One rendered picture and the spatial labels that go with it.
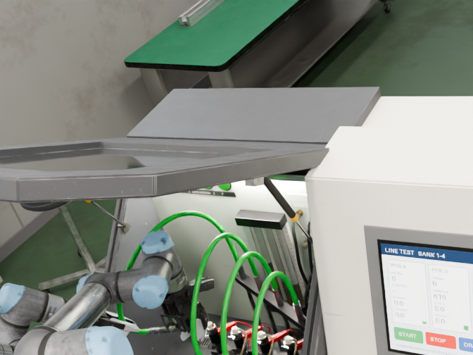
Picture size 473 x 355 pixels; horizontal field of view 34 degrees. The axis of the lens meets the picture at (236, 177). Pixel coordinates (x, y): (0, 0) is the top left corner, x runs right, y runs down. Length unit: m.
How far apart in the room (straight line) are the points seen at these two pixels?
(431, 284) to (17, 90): 3.60
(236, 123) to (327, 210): 0.51
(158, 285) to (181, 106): 0.75
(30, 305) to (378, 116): 1.01
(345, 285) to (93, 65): 3.72
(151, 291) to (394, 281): 0.55
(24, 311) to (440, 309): 0.98
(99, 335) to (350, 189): 0.64
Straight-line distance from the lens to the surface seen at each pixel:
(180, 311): 1.99
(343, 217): 1.76
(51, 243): 4.95
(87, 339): 1.46
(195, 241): 2.39
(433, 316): 1.80
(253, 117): 2.18
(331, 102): 2.15
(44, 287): 4.45
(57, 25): 5.13
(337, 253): 1.81
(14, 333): 1.99
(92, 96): 5.33
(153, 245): 1.87
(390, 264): 1.77
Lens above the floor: 2.50
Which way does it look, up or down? 31 degrees down
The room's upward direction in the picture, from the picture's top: 18 degrees counter-clockwise
